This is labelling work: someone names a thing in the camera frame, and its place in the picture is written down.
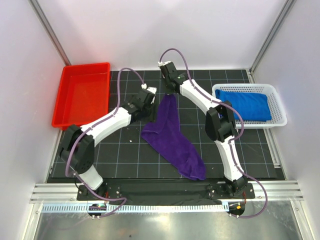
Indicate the right aluminium corner post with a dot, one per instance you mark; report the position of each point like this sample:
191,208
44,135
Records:
284,12

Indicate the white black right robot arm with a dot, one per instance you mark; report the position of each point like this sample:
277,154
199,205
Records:
220,125

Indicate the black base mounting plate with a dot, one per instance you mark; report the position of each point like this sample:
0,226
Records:
143,189

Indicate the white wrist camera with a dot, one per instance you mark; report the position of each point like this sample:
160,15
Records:
163,63
149,88

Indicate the aluminium corner post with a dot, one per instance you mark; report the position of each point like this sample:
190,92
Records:
284,12
49,31

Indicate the purple towel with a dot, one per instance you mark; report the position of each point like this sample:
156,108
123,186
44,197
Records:
165,137

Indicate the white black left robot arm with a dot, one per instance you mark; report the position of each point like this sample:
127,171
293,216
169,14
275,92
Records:
78,144

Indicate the blue towel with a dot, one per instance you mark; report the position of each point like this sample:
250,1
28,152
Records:
251,106

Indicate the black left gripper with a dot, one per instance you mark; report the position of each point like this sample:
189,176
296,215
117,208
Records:
152,118

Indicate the white plastic mesh basket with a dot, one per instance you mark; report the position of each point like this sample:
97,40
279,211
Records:
279,117

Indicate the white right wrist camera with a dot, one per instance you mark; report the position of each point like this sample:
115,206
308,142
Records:
163,63

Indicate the red plastic bin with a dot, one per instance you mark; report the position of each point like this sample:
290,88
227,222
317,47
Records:
83,95

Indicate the black grid cutting mat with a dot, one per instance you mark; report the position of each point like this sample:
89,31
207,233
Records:
125,155

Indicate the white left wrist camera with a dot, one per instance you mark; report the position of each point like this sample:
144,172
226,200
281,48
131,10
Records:
149,88

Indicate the left aluminium corner post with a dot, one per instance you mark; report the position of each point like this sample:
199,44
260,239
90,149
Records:
49,31

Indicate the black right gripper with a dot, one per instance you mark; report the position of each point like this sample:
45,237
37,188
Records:
167,90

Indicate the aluminium front rail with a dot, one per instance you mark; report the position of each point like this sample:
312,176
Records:
66,198

